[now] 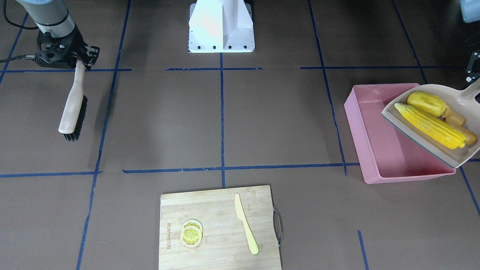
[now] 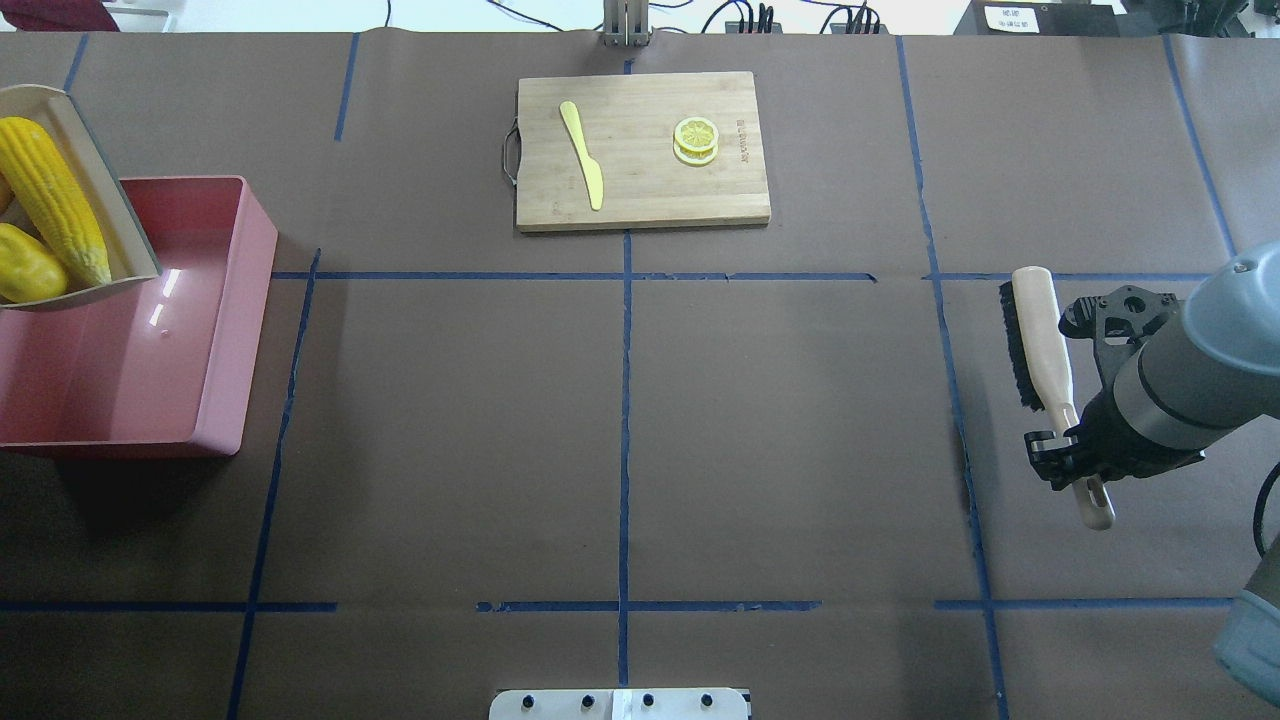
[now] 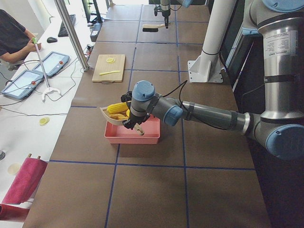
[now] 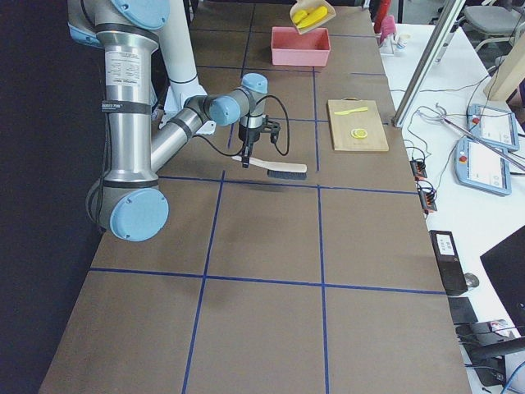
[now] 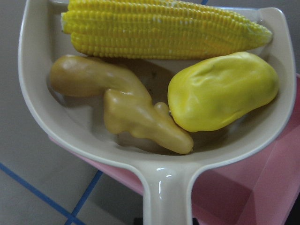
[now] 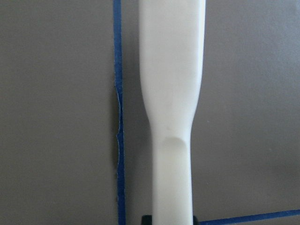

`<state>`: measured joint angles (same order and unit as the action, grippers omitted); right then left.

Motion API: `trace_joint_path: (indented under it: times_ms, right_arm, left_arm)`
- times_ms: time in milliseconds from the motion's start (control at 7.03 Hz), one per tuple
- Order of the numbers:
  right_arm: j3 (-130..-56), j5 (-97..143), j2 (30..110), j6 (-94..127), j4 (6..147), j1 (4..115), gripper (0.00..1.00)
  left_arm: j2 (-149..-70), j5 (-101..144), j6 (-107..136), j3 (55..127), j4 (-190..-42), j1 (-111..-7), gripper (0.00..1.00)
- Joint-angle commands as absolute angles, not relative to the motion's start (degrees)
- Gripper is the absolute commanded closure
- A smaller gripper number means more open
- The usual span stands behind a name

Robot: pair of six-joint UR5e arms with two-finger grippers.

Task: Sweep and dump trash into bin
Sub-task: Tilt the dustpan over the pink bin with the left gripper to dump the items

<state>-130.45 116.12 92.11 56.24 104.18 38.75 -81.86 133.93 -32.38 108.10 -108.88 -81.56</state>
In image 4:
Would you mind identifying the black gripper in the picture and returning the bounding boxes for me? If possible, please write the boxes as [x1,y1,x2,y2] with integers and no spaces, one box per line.
[238,115,281,168]

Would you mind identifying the white brush with dark bristles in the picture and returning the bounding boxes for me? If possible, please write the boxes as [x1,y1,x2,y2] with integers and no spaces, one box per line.
[232,155,308,181]

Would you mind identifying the beige plastic dustpan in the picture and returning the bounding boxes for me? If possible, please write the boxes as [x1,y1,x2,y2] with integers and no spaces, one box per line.
[290,0,336,34]

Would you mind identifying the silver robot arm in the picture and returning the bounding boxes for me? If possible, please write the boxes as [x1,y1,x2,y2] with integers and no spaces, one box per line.
[68,1,280,242]

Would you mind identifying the pink plastic bin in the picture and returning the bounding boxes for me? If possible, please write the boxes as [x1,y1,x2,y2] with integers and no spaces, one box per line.
[271,26,331,66]

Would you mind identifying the bamboo cutting board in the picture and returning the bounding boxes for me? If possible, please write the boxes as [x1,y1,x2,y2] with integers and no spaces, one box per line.
[327,99,389,153]

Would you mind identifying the yellow plastic knife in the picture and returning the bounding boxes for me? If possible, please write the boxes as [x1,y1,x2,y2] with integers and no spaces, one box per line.
[333,106,368,116]

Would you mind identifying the black orange power strip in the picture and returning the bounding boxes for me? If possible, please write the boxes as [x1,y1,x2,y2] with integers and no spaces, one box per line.
[416,180,437,215]
[409,158,427,181]

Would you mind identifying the white paper cup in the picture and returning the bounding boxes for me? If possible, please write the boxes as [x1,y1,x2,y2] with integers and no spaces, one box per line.
[395,34,411,51]

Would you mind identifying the magenta rolled cloth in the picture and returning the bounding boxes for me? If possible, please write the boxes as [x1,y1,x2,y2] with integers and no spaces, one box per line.
[373,0,396,44]

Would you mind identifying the black box with label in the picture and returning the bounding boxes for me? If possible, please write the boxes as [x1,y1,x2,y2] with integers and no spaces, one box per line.
[429,230,468,296]

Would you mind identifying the near teach pendant tablet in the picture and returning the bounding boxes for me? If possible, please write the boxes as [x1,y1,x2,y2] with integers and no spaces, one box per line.
[454,137,512,196]

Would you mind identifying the teach pendant tablet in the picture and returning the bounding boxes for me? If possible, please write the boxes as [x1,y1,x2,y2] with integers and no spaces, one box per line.
[454,137,512,196]
[467,104,521,152]

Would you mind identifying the far teach pendant tablet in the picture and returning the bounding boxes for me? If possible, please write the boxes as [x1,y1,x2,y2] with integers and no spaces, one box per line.
[467,104,521,152]

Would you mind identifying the black computer mouse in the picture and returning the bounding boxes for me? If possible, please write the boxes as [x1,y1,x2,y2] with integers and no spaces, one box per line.
[464,273,480,290]

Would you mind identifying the black monitor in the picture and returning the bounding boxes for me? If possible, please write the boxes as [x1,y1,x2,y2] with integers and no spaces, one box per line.
[481,231,524,334]

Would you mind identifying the grey office chair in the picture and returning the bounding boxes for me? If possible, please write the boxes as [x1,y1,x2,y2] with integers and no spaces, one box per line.
[461,5,524,53]

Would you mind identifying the aluminium frame post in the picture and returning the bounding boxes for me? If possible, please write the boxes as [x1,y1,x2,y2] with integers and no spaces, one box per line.
[392,0,465,128]

